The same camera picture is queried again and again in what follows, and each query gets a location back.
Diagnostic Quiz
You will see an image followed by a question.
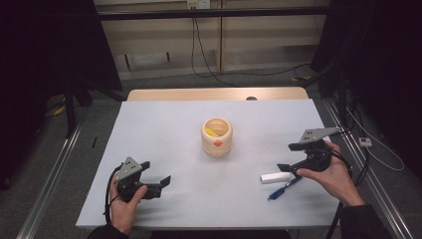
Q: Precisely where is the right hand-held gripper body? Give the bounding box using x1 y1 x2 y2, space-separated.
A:
300 127 341 173

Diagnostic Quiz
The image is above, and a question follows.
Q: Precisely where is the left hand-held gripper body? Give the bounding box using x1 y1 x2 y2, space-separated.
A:
115 156 157 203

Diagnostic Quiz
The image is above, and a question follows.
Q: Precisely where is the white rectangular eraser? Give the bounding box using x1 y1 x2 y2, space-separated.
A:
260 171 293 184

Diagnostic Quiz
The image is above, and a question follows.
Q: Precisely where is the blue pen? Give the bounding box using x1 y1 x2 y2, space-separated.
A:
268 175 303 201

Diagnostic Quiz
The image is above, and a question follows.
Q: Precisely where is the cream ringed pen holder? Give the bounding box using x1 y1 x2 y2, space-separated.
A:
200 117 234 157

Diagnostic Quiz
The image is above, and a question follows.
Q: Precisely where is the person's right hand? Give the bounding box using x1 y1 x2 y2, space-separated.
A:
296 140 366 207

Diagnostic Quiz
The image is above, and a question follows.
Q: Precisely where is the person's left hand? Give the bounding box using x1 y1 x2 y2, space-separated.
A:
108 177 148 235

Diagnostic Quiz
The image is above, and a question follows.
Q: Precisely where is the white table cover sheet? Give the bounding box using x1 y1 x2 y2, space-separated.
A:
75 99 346 230

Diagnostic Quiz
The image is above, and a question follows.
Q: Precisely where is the black metal stand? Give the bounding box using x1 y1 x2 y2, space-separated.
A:
63 76 124 138
312 63 352 128

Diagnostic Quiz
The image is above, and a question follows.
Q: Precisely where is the light wooden table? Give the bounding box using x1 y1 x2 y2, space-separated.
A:
126 87 310 102

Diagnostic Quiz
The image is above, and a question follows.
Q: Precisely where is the dark curtain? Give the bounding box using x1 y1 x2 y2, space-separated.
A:
0 0 123 190
312 0 422 170

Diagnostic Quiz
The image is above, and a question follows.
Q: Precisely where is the black horizontal bar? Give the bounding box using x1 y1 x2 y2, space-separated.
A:
98 7 329 21

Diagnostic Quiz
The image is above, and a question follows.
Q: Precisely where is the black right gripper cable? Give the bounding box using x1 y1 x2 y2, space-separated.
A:
326 148 370 239

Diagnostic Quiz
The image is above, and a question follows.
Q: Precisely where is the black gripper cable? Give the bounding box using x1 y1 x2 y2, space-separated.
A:
104 164 124 225
326 148 370 239

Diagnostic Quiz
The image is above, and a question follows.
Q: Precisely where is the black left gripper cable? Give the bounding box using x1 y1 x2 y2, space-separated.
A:
104 164 124 225

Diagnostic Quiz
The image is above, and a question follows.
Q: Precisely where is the aluminium floor rail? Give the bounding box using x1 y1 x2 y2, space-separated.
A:
322 99 414 239
16 123 83 239

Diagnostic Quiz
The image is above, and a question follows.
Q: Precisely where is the white floor cable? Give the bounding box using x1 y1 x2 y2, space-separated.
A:
346 108 406 172

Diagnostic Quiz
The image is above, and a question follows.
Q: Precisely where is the black floor cable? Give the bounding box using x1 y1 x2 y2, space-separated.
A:
191 16 312 88

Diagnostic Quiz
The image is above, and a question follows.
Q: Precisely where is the white wall outlet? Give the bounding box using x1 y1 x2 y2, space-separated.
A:
186 0 212 10

